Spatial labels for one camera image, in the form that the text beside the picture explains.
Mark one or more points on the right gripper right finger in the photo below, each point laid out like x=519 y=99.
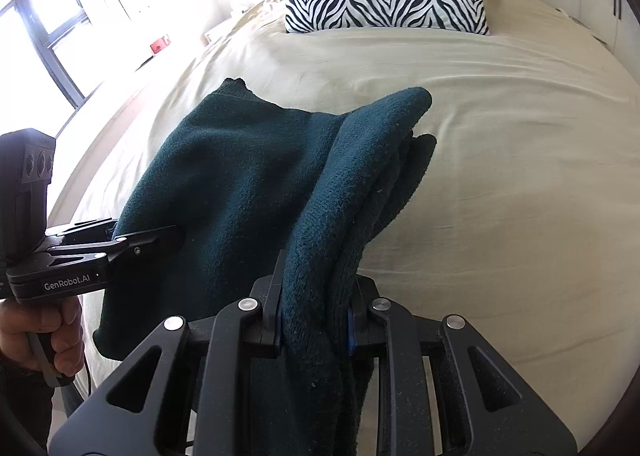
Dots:
x=364 y=332

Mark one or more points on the dark teal knit sweater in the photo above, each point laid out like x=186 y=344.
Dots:
x=249 y=182

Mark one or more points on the red box on shelf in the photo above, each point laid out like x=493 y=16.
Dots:
x=159 y=44

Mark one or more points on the beige bed sheet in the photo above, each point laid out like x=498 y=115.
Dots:
x=527 y=220

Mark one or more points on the black framed window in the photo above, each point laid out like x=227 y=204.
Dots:
x=47 y=23

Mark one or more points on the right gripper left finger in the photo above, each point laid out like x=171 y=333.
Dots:
x=264 y=335

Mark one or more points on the person's left hand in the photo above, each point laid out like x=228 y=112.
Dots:
x=62 y=321

